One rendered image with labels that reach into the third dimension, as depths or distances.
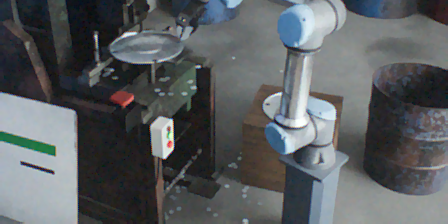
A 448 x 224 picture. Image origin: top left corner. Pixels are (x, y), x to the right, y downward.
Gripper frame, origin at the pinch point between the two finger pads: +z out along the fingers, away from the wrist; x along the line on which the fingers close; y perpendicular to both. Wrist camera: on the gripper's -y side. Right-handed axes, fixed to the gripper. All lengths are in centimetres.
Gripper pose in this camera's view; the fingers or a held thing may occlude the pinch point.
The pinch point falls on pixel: (180, 38)
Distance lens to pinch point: 207.0
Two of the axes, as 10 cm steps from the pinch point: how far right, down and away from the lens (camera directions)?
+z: -3.5, 7.2, 6.0
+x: -8.2, -5.4, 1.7
